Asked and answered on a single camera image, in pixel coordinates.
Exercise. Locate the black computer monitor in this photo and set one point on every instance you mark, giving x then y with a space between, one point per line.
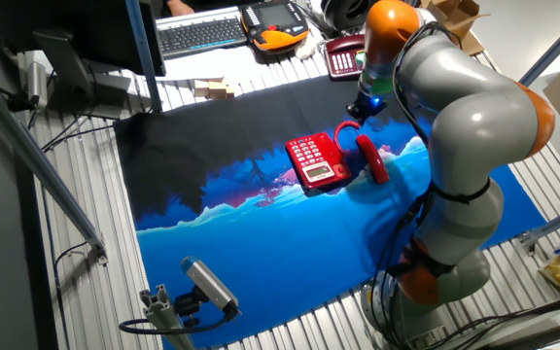
90 29

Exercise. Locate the blue grey frame beam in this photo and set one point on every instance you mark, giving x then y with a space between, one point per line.
557 46

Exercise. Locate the maroon desk telephone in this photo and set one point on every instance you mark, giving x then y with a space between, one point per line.
340 60

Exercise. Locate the blue frame post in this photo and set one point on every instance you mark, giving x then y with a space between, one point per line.
144 58

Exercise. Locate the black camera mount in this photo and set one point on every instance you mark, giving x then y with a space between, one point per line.
187 305

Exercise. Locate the open cardboard box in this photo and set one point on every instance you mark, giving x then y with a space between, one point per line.
455 14

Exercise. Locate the orange grey teach pendant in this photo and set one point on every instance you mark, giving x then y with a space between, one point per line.
275 24

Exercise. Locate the blue black printed cloth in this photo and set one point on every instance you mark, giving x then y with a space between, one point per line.
260 243

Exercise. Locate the black computer keyboard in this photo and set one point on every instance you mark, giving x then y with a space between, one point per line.
197 34

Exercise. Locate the silver camera blue cap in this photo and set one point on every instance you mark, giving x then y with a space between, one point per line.
207 282

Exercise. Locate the person's bare hand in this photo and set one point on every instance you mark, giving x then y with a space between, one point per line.
180 7

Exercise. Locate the white cloth lump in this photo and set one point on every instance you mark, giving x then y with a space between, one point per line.
308 48

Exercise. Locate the aluminium extrusion post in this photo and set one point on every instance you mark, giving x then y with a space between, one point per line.
158 311

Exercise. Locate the grey diagonal frame beam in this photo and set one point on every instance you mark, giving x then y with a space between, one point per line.
42 165

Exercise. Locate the silver orange robot arm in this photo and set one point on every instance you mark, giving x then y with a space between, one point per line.
474 121

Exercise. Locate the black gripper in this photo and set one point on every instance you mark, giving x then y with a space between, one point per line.
370 104

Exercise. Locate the red telephone base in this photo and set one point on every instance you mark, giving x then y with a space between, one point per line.
314 160

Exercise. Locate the red telephone handset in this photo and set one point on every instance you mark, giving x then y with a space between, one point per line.
372 158

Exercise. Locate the grey monitor stand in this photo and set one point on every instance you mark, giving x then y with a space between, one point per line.
66 68

